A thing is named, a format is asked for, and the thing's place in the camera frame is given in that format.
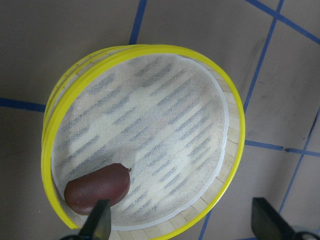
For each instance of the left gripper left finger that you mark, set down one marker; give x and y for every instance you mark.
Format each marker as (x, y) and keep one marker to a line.
(98, 223)

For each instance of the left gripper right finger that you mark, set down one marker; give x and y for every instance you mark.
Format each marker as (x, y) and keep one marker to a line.
(267, 224)

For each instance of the brown steamed bun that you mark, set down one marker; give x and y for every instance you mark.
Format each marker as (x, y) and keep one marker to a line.
(111, 182)

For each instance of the yellow steamer layer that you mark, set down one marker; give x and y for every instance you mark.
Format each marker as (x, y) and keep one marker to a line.
(169, 114)
(74, 73)

